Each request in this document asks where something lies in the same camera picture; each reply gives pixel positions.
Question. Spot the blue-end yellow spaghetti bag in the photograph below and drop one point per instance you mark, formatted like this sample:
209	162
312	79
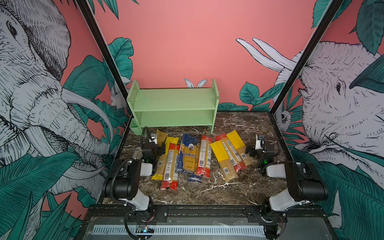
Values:
194	177

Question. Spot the yellow spaghetti bag left long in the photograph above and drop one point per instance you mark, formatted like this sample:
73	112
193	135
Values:
161	165

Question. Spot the black frame post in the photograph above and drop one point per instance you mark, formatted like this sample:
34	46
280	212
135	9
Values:
88	15
325	21

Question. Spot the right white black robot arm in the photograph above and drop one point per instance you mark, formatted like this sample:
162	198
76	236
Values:
304	183

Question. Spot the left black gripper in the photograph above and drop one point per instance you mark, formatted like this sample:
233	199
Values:
152	147

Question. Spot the left black frame post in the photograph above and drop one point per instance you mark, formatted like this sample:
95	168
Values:
88	15

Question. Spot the right black frame post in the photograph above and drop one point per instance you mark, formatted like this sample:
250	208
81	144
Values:
325	21

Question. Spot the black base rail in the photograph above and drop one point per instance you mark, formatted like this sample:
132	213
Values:
163	213

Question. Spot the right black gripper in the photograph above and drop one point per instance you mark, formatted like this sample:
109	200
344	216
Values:
258	151

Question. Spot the yellow label spaghetti bag far-left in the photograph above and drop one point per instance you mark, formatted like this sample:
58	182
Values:
161	137

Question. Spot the blue yellow spaghetti bag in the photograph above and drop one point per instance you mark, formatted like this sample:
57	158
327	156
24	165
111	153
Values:
188	154

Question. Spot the yellow spaghetti bag centre-right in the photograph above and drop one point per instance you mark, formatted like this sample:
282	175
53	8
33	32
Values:
228	171

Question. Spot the red spaghetti bag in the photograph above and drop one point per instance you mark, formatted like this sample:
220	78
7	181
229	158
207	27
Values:
205	157
235	158
170	177

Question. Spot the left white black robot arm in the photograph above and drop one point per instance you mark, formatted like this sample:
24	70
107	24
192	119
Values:
122	186

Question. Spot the green two-tier shelf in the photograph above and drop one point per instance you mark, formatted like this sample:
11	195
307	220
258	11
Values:
154	108

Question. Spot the clear white label spaghetti bag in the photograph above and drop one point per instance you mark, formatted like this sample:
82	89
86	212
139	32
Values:
137	153

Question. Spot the yellow spaghetti bag far-right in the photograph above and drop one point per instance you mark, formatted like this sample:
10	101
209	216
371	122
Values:
240	148

